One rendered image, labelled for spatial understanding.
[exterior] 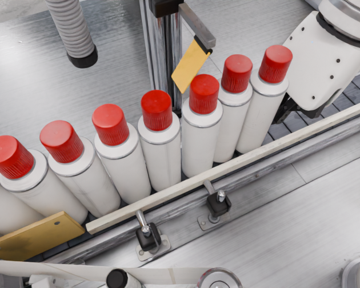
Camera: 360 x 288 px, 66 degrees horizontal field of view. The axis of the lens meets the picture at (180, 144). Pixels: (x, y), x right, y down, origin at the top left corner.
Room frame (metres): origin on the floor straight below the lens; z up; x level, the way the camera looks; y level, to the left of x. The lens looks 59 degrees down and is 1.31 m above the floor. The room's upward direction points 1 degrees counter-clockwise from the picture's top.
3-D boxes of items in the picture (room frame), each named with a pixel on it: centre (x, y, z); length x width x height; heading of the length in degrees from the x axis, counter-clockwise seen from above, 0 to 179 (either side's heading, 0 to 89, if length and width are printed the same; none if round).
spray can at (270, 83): (0.26, -0.12, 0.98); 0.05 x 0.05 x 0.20
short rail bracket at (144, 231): (0.11, 0.05, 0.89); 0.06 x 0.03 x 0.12; 25
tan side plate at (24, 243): (0.09, 0.19, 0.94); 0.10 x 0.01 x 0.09; 115
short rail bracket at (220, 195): (0.14, -0.06, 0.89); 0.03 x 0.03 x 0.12; 25
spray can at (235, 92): (0.25, -0.07, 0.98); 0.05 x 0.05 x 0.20
